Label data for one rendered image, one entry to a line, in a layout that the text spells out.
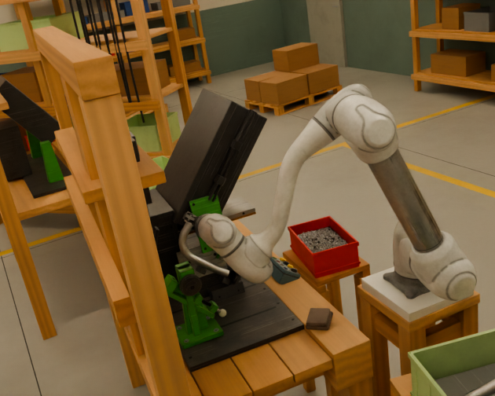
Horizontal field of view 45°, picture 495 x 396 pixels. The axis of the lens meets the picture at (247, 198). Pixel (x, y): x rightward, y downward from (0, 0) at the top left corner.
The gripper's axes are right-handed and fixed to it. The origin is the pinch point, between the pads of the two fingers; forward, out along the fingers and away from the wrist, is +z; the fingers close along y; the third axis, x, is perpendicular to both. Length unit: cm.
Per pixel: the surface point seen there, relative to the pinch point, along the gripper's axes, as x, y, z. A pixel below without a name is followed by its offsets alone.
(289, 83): -252, -157, 545
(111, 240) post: 19.7, 26.0, -24.0
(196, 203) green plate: -6.5, 1.2, 4.3
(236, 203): -17.4, -19.4, 26.2
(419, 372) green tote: 8, -62, -74
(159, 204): 0.4, 10.7, 18.7
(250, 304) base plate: 16.4, -33.1, -8.7
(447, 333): -10, -95, -37
